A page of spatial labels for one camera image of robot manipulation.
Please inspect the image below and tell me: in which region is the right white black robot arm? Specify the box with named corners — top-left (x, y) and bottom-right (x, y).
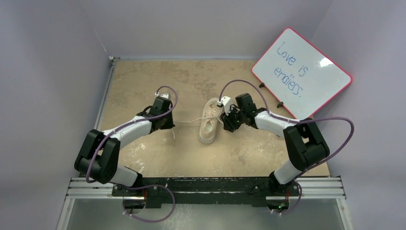
top-left (217, 93), bottom-right (330, 195)

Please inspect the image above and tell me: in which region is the white shoelace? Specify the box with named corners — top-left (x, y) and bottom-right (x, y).
top-left (175, 109), bottom-right (223, 144)

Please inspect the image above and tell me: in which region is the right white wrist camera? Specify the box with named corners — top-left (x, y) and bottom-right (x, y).
top-left (217, 96), bottom-right (232, 115)

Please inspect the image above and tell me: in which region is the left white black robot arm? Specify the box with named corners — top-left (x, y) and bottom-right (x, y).
top-left (74, 93), bottom-right (175, 196)

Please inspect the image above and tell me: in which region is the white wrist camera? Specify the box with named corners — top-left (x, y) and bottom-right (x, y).
top-left (217, 96), bottom-right (232, 115)
top-left (155, 92), bottom-right (171, 100)

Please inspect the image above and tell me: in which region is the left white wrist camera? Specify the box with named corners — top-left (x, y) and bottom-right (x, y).
top-left (155, 92), bottom-right (171, 100)

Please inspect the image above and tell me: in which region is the aluminium frame rail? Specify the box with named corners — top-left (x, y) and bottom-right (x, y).
top-left (57, 57), bottom-right (353, 230)

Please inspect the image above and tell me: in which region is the beige sneaker shoe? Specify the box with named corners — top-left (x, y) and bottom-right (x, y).
top-left (198, 98), bottom-right (223, 144)

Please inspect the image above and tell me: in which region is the pink framed whiteboard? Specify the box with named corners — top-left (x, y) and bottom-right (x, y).
top-left (252, 27), bottom-right (353, 119)

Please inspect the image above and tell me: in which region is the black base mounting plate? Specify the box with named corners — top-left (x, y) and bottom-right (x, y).
top-left (112, 177), bottom-right (300, 208)

